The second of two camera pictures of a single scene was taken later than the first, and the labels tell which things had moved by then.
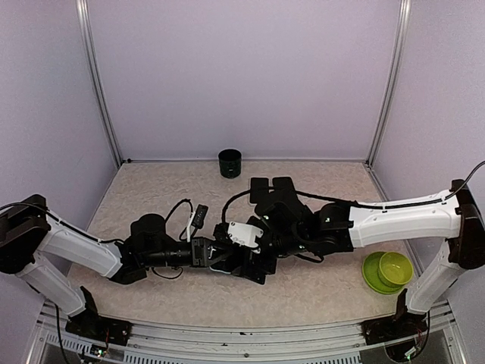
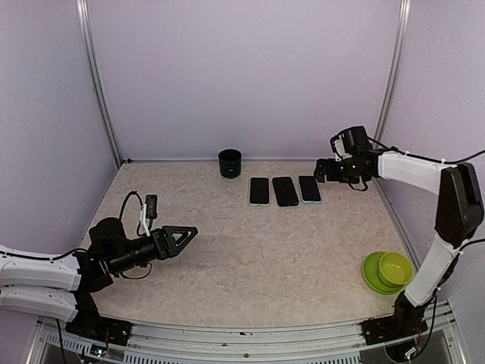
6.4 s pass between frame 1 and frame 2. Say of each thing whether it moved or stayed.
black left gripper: moved
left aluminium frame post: stayed
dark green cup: stayed
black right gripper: moved
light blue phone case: moved
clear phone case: stayed
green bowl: stayed
